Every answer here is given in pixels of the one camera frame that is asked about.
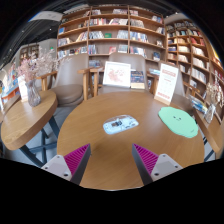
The green smiley mouse pad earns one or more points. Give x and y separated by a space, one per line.
178 121

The round wooden side table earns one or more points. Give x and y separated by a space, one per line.
211 133
26 120

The white framed picture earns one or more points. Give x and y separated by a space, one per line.
116 74

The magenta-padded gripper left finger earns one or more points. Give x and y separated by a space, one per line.
58 166

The small white card sign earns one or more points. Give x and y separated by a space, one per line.
22 89

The glass vase with cream flowers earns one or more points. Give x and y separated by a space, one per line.
210 113

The stack of books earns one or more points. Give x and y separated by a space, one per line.
199 105

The transparent computer mouse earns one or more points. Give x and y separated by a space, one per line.
120 124

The curved wooden bookshelf unit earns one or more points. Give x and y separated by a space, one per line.
193 50

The beige wooden armchair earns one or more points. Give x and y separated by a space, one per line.
185 101
133 61
68 90

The distant wooden bookshelf unit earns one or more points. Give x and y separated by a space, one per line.
29 53

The glass vase with pink flowers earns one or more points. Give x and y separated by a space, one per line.
32 95

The white red sign stand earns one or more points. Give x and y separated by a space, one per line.
166 83

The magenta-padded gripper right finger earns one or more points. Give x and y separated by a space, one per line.
165 165

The wide wooden bookshelf unit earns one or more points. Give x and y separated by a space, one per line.
110 31

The light blue book stack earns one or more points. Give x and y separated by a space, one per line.
154 71

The dark blue book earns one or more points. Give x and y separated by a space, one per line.
137 80

